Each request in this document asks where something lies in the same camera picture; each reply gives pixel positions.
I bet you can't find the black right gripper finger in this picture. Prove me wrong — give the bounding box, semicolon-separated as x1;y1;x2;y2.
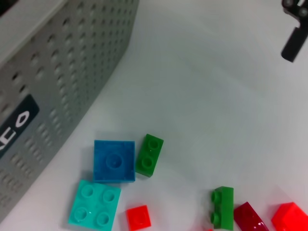
281;0;308;63

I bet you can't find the small red square brick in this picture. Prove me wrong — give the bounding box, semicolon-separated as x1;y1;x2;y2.
126;204;152;231

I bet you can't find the teal toy brick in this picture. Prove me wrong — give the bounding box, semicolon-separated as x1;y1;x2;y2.
67;179;122;231

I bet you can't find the grey perforated storage basket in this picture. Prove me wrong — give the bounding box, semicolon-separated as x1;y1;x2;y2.
0;0;140;219

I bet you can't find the orange-red sloped brick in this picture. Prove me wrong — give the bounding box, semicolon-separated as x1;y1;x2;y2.
271;202;308;231

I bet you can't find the dark red long brick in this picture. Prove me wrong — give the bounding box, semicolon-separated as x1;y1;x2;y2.
233;201;270;231

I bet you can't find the green notched toy brick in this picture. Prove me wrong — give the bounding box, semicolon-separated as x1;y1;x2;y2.
211;186;234;229

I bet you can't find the green sloped toy brick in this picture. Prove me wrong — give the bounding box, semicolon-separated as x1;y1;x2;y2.
135;133;165;179

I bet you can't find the blue toy brick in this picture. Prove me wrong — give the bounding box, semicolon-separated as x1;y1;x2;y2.
93;139;136;183

